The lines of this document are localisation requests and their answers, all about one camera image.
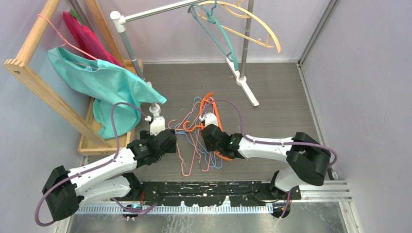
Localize orange plastic hanger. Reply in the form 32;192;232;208
199;92;232;162
180;106;204;133

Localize teal plastic hanger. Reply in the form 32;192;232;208
188;0;240;72

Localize beige plastic hanger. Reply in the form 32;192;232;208
188;0;282;53

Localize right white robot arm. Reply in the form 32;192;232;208
201;124;331;200

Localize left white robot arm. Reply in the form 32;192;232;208
42;129;177;221

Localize metal clothes rack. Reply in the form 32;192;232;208
110;0;265;107

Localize teal shirt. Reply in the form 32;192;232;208
48;47;167;140

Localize magenta garment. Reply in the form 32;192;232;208
62;12;121;67

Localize wooden clothes rack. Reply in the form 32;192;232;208
3;0;136;148

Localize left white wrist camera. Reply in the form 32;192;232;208
149;116;166;135

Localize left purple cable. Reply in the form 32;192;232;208
34;102;152;227

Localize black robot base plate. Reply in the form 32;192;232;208
116;180;302;217

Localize pink wire hanger on rack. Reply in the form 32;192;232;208
37;14;98;61

